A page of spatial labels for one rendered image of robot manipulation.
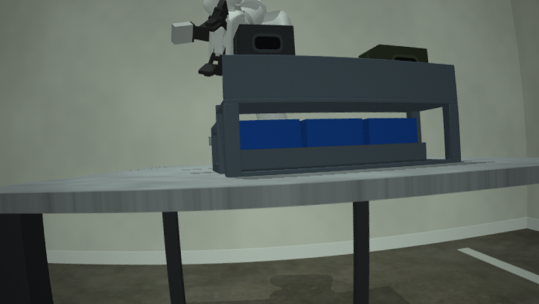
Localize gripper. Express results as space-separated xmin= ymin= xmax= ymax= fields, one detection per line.
xmin=198 ymin=0 xmax=249 ymax=77

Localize dark grey shelf rack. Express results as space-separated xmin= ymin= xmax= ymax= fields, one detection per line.
xmin=209 ymin=54 xmax=461 ymax=177

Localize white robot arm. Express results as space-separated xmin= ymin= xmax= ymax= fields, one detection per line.
xmin=171 ymin=0 xmax=291 ymax=120

